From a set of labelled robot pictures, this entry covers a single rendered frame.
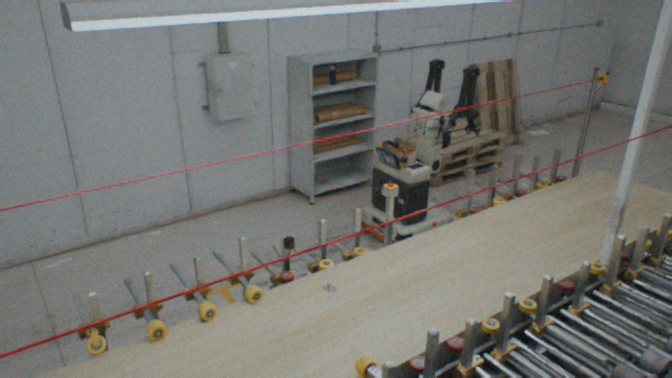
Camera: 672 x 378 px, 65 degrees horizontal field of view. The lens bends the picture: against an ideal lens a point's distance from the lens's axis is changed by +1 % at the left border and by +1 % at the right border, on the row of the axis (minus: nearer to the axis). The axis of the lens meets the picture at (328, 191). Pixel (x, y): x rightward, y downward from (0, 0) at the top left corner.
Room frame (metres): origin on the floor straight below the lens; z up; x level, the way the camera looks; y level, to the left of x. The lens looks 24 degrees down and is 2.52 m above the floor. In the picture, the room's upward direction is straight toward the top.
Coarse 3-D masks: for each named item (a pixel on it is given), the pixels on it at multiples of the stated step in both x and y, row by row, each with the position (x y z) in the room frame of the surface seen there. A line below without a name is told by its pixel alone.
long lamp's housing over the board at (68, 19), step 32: (128, 0) 1.84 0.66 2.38; (160, 0) 1.88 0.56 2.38; (192, 0) 1.94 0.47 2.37; (224, 0) 2.00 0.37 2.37; (256, 0) 2.07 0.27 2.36; (288, 0) 2.15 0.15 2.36; (320, 0) 2.22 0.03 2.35; (352, 0) 2.31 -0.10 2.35; (384, 0) 2.41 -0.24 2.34; (416, 0) 2.51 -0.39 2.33
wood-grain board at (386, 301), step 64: (576, 192) 3.58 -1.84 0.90; (640, 192) 3.58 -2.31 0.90; (384, 256) 2.67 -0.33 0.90; (448, 256) 2.67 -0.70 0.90; (512, 256) 2.67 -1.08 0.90; (576, 256) 2.67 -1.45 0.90; (192, 320) 2.07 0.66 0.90; (256, 320) 2.07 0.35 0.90; (320, 320) 2.07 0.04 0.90; (384, 320) 2.07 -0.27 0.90; (448, 320) 2.08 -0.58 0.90
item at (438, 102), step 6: (426, 96) 4.70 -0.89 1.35; (432, 96) 4.65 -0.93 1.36; (438, 96) 4.60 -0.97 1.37; (420, 102) 4.70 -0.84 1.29; (426, 102) 4.64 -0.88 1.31; (432, 102) 4.59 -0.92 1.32; (438, 102) 4.57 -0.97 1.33; (444, 102) 4.60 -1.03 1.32; (438, 108) 4.57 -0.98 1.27; (444, 108) 4.62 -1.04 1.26
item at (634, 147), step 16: (656, 48) 2.63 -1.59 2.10; (656, 64) 2.62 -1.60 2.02; (656, 80) 2.62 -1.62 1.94; (640, 96) 2.65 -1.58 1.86; (640, 112) 2.63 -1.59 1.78; (640, 128) 2.61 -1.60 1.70; (640, 144) 2.62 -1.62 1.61; (624, 160) 2.65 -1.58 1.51; (624, 176) 2.63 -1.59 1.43; (624, 192) 2.61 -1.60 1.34; (624, 208) 2.63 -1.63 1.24; (608, 224) 2.65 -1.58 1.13; (608, 240) 2.63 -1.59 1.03; (608, 256) 2.61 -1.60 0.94
